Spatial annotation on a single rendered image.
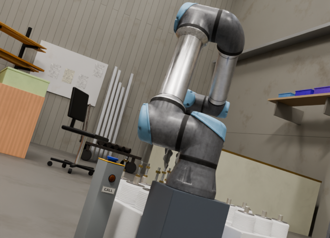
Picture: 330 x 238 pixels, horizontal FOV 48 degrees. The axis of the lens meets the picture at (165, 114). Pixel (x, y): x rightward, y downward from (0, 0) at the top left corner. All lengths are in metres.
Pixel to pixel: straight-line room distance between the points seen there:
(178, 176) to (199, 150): 0.09
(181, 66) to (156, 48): 7.72
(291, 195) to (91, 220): 3.84
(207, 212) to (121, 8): 8.02
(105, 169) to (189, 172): 0.32
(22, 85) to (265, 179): 2.92
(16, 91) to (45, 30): 4.54
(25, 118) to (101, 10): 5.10
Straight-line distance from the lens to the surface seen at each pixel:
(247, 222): 1.71
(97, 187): 1.28
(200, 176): 1.07
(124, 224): 1.34
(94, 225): 1.30
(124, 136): 8.53
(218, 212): 1.08
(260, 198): 4.64
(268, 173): 4.66
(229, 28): 1.30
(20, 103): 4.07
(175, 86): 1.16
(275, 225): 1.89
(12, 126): 4.07
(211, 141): 1.08
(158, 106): 1.12
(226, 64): 1.40
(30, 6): 8.61
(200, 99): 1.57
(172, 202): 1.02
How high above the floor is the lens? 0.36
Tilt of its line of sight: 7 degrees up
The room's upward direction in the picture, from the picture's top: 16 degrees clockwise
